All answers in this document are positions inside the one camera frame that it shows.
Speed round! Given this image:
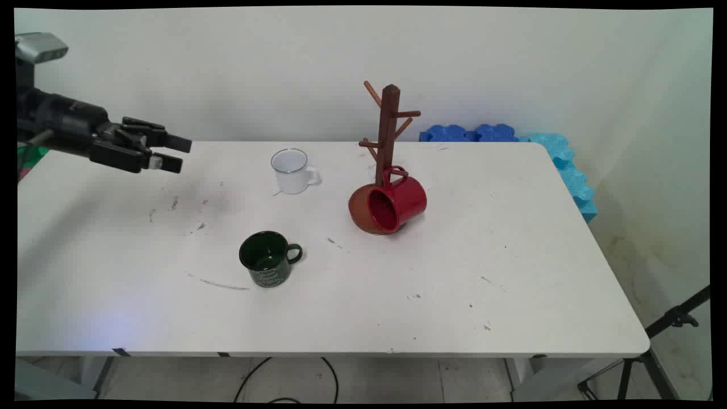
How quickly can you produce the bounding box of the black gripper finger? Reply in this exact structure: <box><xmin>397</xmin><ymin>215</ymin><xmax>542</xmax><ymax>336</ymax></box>
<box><xmin>91</xmin><ymin>139</ymin><xmax>183</xmax><ymax>174</ymax></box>
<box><xmin>116</xmin><ymin>116</ymin><xmax>193</xmax><ymax>154</ymax></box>

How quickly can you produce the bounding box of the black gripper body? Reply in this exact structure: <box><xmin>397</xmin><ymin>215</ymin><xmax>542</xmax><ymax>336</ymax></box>
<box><xmin>17</xmin><ymin>86</ymin><xmax>117</xmax><ymax>155</ymax></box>

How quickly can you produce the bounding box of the red mug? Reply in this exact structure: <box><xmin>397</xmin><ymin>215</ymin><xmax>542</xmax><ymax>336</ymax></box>
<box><xmin>366</xmin><ymin>166</ymin><xmax>428</xmax><ymax>235</ymax></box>

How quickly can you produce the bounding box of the green foam mat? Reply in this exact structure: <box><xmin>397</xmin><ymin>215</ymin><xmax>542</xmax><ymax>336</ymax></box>
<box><xmin>18</xmin><ymin>145</ymin><xmax>49</xmax><ymax>171</ymax></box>

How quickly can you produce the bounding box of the white enamel mug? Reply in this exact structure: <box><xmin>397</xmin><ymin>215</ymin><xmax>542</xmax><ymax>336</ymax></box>
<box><xmin>270</xmin><ymin>148</ymin><xmax>322</xmax><ymax>195</ymax></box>

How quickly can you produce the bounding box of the dark green enamel mug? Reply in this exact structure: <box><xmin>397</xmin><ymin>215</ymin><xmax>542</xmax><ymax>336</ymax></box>
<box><xmin>239</xmin><ymin>231</ymin><xmax>303</xmax><ymax>289</ymax></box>

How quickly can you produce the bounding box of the white table leg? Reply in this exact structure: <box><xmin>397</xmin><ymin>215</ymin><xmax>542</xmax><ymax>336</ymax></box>
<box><xmin>80</xmin><ymin>357</ymin><xmax>114</xmax><ymax>394</ymax></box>
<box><xmin>505</xmin><ymin>357</ymin><xmax>536</xmax><ymax>393</ymax></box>

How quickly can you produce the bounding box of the brown wooden mug tree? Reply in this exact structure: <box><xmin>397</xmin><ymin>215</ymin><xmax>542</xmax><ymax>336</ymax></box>
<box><xmin>348</xmin><ymin>81</ymin><xmax>422</xmax><ymax>235</ymax></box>

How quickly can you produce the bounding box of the dark blue foam mat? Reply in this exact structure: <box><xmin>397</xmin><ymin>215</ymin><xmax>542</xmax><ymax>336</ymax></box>
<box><xmin>419</xmin><ymin>124</ymin><xmax>520</xmax><ymax>143</ymax></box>

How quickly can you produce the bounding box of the light blue foam mat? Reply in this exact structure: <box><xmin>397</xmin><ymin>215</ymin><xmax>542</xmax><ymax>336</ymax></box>
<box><xmin>518</xmin><ymin>133</ymin><xmax>598</xmax><ymax>223</ymax></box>

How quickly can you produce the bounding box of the black tripod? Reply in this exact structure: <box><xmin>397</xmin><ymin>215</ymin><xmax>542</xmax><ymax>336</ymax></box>
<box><xmin>578</xmin><ymin>286</ymin><xmax>711</xmax><ymax>401</ymax></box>

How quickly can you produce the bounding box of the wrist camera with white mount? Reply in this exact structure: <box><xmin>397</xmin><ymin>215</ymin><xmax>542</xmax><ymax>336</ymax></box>
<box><xmin>15</xmin><ymin>32</ymin><xmax>69</xmax><ymax>87</ymax></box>

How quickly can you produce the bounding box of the black floor cable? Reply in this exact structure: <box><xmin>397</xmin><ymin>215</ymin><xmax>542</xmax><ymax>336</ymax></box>
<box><xmin>234</xmin><ymin>357</ymin><xmax>340</xmax><ymax>404</ymax></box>

